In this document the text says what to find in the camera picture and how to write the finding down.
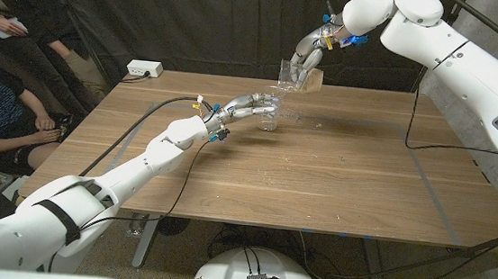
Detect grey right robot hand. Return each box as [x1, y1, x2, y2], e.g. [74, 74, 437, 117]
[287, 19, 349, 95]

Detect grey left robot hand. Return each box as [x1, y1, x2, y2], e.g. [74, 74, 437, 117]
[202, 88, 281, 140]

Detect clear plastic cup with sugar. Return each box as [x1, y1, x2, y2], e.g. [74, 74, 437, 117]
[276, 58, 326, 97]

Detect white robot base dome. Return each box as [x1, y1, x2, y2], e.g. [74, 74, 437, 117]
[191, 241, 324, 279]

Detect white power strip box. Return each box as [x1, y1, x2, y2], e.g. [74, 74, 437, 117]
[125, 58, 166, 79]

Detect black backdrop curtain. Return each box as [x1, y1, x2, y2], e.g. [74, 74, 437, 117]
[0, 0, 466, 131]

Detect black floor fan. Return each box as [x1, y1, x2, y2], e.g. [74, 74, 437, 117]
[157, 215, 192, 239]

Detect clear water bottle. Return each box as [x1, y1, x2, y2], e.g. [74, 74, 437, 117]
[126, 212, 149, 239]

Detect white table leg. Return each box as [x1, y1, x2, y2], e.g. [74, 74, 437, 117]
[131, 212, 162, 272]

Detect person black jacket khaki pants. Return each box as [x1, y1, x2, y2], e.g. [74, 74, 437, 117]
[0, 0, 117, 101]

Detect grey table leg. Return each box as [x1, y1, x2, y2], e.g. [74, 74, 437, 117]
[358, 237, 391, 279]

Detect white phone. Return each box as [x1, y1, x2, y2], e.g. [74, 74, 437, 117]
[0, 15, 30, 42]

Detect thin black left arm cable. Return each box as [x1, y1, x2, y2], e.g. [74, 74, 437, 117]
[47, 125, 213, 279]

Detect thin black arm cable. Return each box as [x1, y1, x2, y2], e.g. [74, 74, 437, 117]
[367, 63, 498, 279]
[47, 125, 213, 279]

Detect black power cable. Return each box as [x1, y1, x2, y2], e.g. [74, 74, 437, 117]
[120, 67, 152, 86]

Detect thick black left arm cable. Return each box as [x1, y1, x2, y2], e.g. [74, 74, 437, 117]
[77, 87, 215, 189]

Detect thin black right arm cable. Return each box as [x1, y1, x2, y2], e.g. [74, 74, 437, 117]
[367, 63, 498, 279]

